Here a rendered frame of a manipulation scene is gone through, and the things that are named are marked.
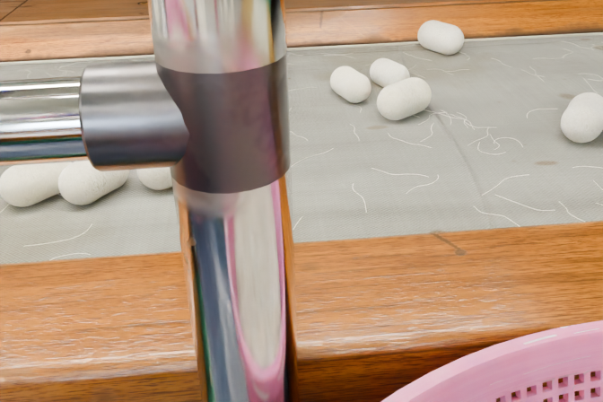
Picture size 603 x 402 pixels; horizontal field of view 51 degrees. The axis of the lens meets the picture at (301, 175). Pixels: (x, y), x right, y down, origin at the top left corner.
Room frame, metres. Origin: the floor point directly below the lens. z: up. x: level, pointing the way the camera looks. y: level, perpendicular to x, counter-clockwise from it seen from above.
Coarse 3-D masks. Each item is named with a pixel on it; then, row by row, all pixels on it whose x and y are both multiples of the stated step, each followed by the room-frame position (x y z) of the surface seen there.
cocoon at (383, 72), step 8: (376, 64) 0.39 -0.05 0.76; (384, 64) 0.39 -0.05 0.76; (392, 64) 0.38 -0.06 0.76; (376, 72) 0.39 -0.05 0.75; (384, 72) 0.38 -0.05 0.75; (392, 72) 0.38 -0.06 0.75; (400, 72) 0.38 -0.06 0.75; (408, 72) 0.38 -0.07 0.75; (376, 80) 0.39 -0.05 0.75; (384, 80) 0.38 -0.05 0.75; (392, 80) 0.37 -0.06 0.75; (400, 80) 0.37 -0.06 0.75
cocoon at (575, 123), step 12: (576, 96) 0.32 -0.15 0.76; (588, 96) 0.31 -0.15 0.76; (600, 96) 0.31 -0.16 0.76; (576, 108) 0.30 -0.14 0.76; (588, 108) 0.30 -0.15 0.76; (600, 108) 0.30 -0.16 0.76; (564, 120) 0.30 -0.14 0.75; (576, 120) 0.29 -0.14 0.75; (588, 120) 0.29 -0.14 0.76; (600, 120) 0.29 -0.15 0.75; (564, 132) 0.30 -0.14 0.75; (576, 132) 0.29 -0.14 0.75; (588, 132) 0.29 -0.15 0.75; (600, 132) 0.29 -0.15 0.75
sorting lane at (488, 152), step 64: (0, 64) 0.46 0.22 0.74; (64, 64) 0.46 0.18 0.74; (320, 64) 0.44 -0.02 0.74; (448, 64) 0.43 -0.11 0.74; (512, 64) 0.43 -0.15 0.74; (576, 64) 0.43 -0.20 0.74; (320, 128) 0.33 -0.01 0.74; (384, 128) 0.32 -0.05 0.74; (448, 128) 0.32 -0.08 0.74; (512, 128) 0.32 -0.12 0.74; (128, 192) 0.26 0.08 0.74; (320, 192) 0.25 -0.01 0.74; (384, 192) 0.25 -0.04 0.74; (448, 192) 0.25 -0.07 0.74; (512, 192) 0.25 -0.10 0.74; (576, 192) 0.25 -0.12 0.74; (0, 256) 0.21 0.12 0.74; (64, 256) 0.21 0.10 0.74
